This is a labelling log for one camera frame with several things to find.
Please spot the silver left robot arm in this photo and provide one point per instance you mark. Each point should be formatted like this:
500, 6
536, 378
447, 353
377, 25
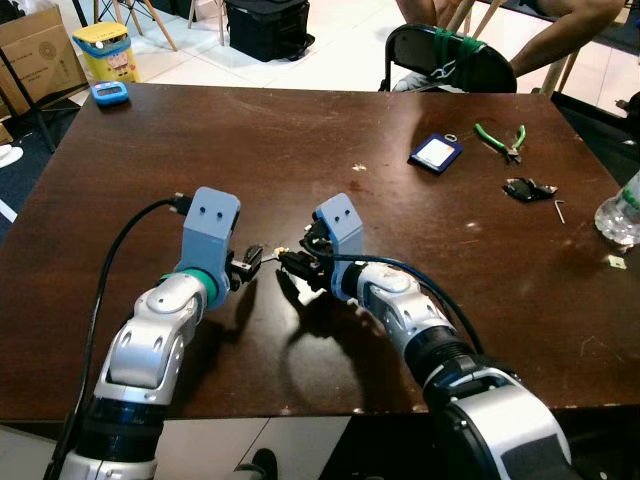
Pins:
150, 350

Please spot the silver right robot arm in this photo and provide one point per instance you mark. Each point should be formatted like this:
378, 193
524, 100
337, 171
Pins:
470, 400

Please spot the dark brown wooden table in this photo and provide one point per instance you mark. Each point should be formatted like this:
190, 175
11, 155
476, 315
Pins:
300, 140

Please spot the blue key tag white card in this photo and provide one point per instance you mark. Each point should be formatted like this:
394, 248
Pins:
435, 153

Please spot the black robot left foot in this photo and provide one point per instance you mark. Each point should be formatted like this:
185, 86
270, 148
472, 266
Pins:
262, 468

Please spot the small pale paper scrap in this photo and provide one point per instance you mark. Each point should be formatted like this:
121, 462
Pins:
617, 262

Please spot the clear plastic water bottle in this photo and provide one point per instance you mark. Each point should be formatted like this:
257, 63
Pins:
620, 215

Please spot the small blue timer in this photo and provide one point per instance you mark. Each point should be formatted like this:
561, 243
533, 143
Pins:
108, 94

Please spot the small black clip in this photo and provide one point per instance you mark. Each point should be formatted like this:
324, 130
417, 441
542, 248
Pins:
525, 189

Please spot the black bag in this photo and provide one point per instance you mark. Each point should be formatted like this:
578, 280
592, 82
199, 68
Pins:
268, 28

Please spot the yellow bin with blue lid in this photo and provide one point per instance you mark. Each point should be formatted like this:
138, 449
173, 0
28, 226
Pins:
105, 60

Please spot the light wooden chair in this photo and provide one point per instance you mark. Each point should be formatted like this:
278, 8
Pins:
160, 27

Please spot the small metal hex key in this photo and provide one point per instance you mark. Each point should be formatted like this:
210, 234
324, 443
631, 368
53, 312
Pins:
561, 212

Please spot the person bare leg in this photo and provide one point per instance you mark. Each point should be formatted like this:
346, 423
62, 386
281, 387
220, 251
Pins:
415, 10
570, 30

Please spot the brown cardboard box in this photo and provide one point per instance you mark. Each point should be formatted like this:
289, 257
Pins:
40, 55

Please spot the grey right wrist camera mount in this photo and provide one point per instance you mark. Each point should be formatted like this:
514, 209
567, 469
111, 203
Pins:
343, 235

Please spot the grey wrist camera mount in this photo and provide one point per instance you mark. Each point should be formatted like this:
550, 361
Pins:
212, 230
343, 235

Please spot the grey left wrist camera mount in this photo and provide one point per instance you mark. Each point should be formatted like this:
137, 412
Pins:
212, 230

